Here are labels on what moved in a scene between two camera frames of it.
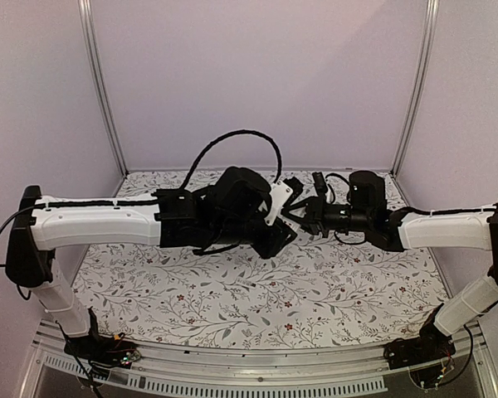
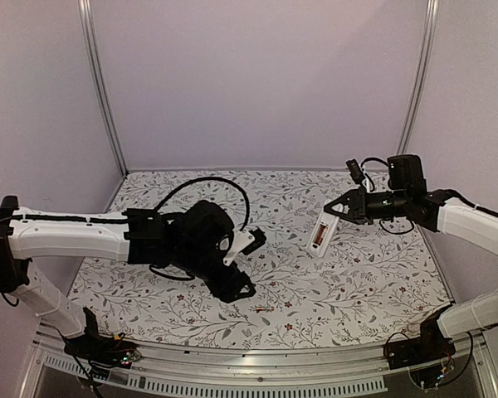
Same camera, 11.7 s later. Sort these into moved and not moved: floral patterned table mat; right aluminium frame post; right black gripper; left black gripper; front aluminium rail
Moved: left black gripper; right black gripper
Not moved: floral patterned table mat; right aluminium frame post; front aluminium rail
